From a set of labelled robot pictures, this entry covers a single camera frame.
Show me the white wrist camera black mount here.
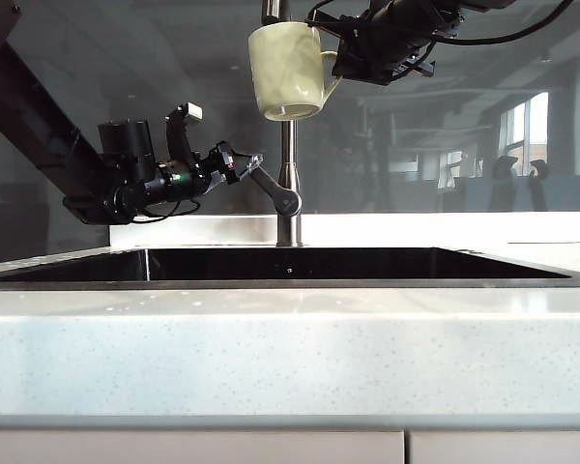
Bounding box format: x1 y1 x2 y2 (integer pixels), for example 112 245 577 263
163 101 205 165

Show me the brushed steel faucet spout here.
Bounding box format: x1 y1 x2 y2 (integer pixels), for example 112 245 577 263
261 0 305 248

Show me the pale yellow ceramic mug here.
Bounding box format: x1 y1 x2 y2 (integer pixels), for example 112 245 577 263
247 20 343 123

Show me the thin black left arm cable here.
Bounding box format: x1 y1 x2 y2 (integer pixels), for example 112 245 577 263
131 198 200 224

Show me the steel faucet lever handle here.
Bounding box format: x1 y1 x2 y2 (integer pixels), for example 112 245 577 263
248 165 304 218

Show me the black undermount sink basin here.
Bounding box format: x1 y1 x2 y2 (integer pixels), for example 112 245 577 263
0 246 574 292

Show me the wide beige cabinet front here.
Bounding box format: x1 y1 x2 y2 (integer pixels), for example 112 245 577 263
0 429 408 464

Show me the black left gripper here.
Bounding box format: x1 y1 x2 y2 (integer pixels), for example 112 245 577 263
194 141 265 195

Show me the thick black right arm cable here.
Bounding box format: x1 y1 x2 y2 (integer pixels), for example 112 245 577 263
433 0 574 45

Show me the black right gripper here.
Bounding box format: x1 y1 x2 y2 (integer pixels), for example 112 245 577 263
307 10 461 88

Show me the narrow beige cabinet front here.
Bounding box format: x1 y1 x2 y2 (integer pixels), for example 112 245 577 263
409 429 580 464

